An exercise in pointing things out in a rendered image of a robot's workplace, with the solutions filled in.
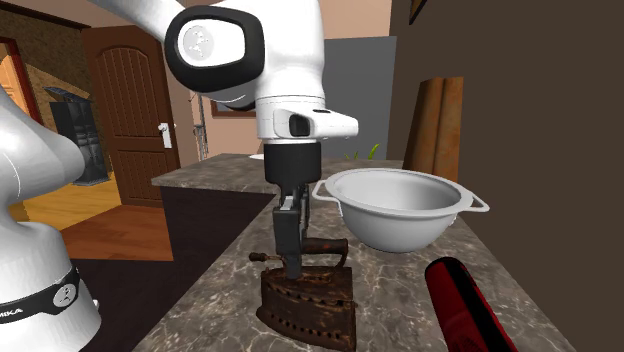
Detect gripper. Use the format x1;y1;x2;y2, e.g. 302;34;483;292
264;140;322;281

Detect rusty antique flat iron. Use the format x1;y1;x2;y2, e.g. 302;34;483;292
248;237;359;352

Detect green plant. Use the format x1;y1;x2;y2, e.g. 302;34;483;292
342;143;382;162

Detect brown wooden planks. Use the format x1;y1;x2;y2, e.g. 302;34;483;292
401;75;465;184

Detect red and black cylinder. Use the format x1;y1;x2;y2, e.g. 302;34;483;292
423;256;519;352

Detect brown wooden door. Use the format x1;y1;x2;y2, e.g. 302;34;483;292
80;24;182;209

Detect black cabinet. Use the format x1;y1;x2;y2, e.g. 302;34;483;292
43;86;111;188

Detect white bowl with handles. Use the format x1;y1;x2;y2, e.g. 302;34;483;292
311;167;491;254

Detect brown framed wall picture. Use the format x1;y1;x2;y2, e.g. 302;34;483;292
209;96;258;120

